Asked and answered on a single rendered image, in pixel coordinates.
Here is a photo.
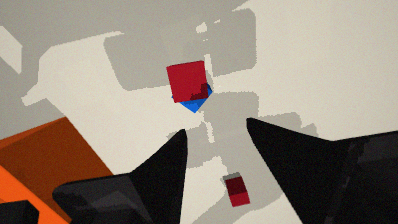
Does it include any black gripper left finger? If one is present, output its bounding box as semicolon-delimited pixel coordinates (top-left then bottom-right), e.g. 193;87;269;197
52;129;188;224

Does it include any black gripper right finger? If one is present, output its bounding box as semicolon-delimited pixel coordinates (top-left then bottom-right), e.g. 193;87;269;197
246;117;398;224

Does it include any blue cube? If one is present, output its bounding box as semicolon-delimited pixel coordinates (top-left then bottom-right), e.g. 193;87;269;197
179;84;212;113

